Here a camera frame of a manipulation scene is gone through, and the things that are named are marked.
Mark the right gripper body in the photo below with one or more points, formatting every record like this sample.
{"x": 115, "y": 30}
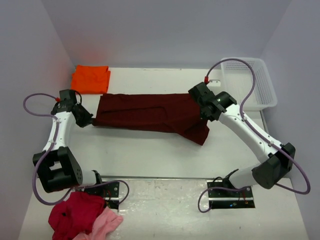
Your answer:
{"x": 205, "y": 114}

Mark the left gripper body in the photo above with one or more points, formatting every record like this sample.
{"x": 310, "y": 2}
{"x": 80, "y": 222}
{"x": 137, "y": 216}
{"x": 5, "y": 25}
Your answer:
{"x": 85, "y": 118}

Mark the dark red t-shirt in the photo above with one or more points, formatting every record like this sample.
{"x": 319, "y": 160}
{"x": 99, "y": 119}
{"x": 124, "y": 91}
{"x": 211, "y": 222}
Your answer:
{"x": 167, "y": 113}

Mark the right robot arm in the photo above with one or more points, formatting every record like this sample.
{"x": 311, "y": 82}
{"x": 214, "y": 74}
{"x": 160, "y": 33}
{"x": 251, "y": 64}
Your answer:
{"x": 272, "y": 155}

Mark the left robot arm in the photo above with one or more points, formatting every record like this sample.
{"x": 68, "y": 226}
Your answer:
{"x": 59, "y": 168}

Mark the orange folded t-shirt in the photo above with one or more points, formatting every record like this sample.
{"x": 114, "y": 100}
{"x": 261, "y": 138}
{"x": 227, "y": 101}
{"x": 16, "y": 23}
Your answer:
{"x": 91, "y": 79}

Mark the white plastic basket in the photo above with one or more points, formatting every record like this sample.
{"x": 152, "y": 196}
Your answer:
{"x": 237, "y": 80}

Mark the crimson crumpled t-shirt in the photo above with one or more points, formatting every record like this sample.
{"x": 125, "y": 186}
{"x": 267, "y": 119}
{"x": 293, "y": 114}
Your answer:
{"x": 75, "y": 215}

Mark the pink crumpled t-shirt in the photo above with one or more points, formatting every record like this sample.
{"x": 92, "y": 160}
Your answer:
{"x": 107, "y": 222}

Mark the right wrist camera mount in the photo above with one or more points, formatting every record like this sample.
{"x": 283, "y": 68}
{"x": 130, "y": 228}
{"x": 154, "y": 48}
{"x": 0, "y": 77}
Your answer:
{"x": 212, "y": 82}

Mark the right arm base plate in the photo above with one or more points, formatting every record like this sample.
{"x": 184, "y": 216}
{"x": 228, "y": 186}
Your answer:
{"x": 222, "y": 199}

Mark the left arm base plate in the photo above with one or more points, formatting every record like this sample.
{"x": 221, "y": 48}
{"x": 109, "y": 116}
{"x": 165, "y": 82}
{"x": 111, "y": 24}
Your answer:
{"x": 110, "y": 193}

